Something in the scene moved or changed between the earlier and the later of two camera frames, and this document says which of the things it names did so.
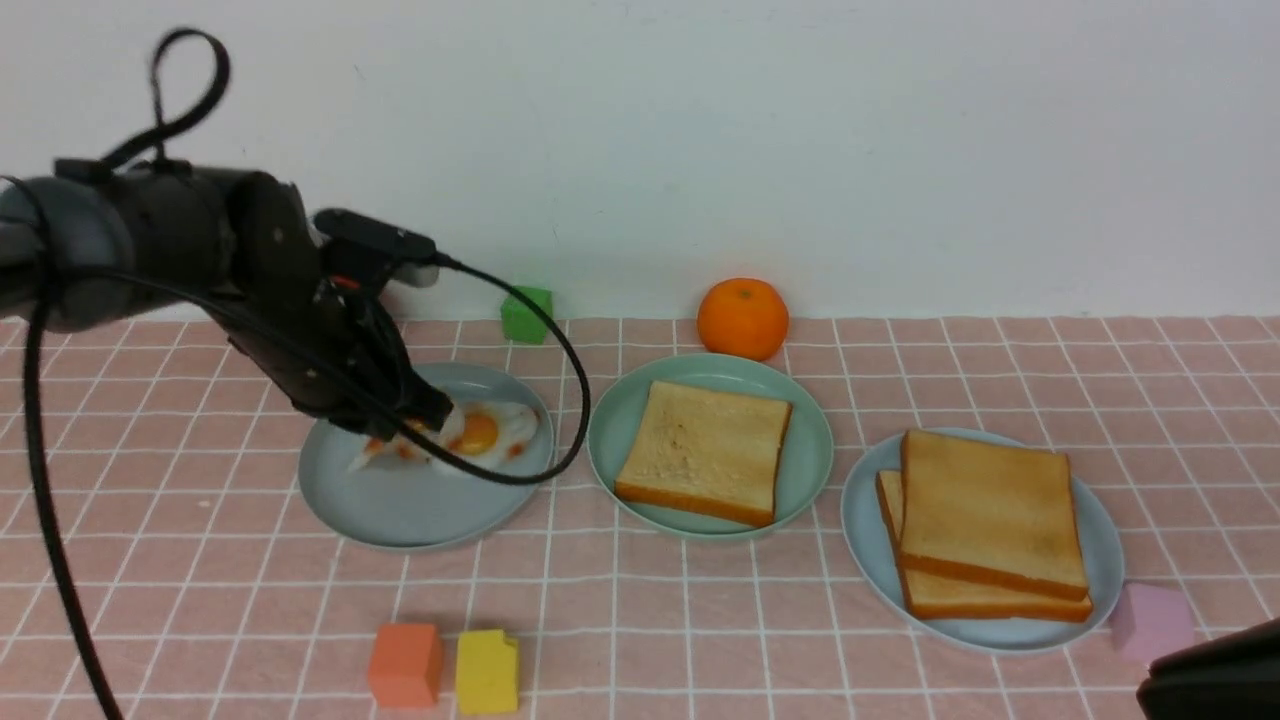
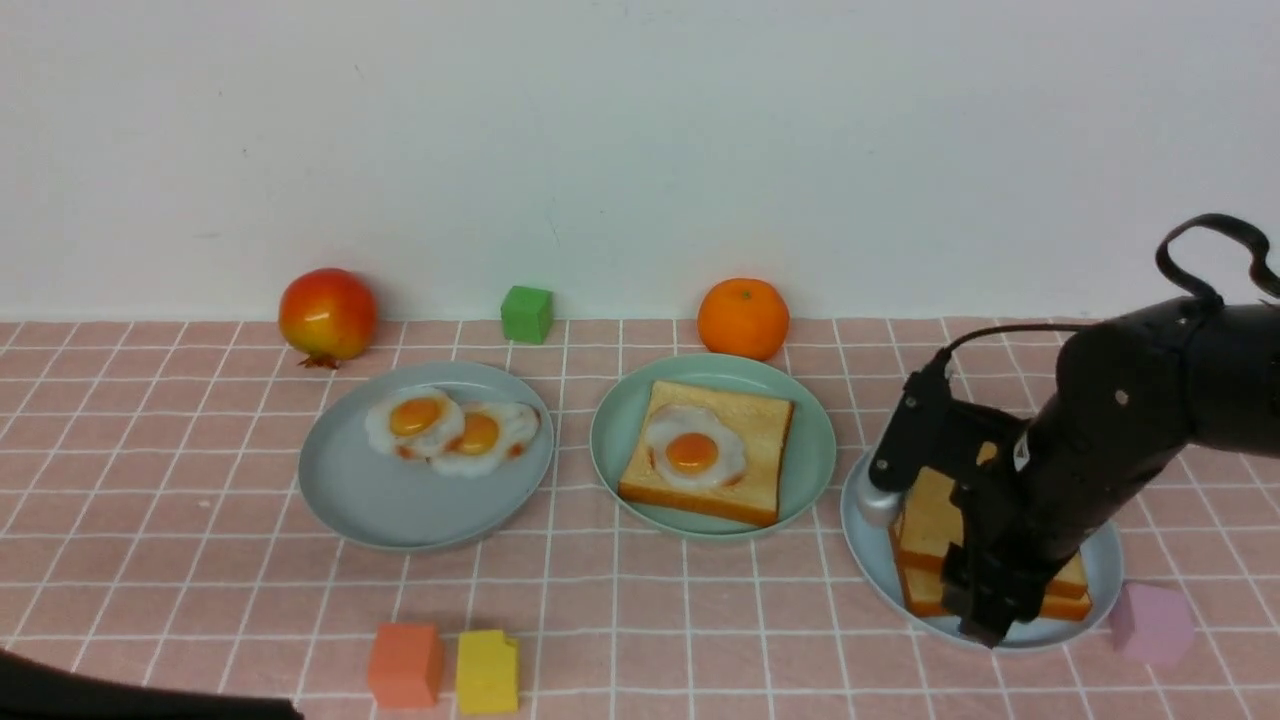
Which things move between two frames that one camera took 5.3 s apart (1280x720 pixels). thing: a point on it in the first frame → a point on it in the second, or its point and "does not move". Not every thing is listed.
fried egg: x=399 y=447 → x=691 y=449
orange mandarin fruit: x=742 y=317 does not move
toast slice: x=707 y=452 does not move
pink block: x=1150 y=620 does not move
